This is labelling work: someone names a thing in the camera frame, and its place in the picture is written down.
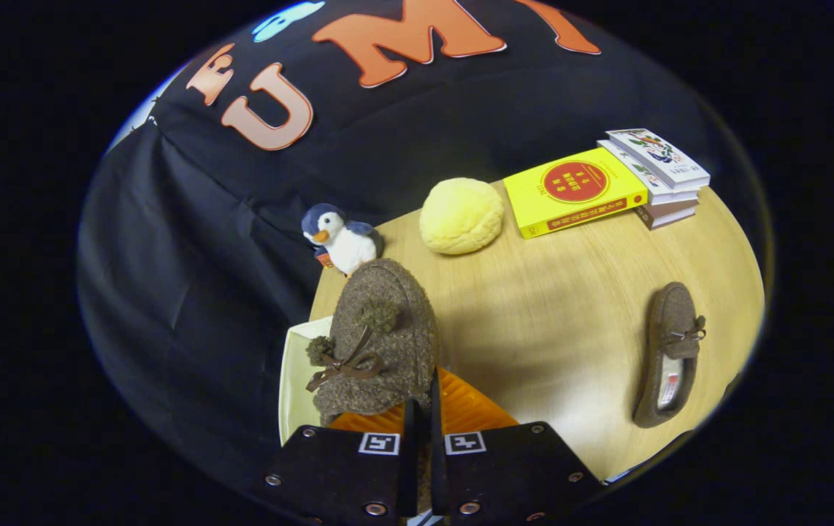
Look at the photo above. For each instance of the brown fuzzy shoe with bow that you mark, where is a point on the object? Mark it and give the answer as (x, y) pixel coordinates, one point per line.
(669, 314)
(388, 321)

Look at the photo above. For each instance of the brown fabric storage box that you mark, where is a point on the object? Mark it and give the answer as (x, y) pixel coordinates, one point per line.
(296, 387)

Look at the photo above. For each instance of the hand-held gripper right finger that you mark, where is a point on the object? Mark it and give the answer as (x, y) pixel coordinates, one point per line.
(435, 467)

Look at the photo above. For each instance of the yellow plush ball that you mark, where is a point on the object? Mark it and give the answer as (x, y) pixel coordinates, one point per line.
(461, 215)

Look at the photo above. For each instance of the pale pink book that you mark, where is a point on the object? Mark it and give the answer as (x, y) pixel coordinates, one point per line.
(669, 213)

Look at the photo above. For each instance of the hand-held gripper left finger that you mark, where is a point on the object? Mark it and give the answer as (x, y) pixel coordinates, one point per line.
(412, 467)

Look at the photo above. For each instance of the yellow book with red circle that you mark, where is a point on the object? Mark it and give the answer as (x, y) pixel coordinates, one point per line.
(570, 190)

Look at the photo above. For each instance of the penguin plush toy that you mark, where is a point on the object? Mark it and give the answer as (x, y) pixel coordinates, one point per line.
(347, 245)

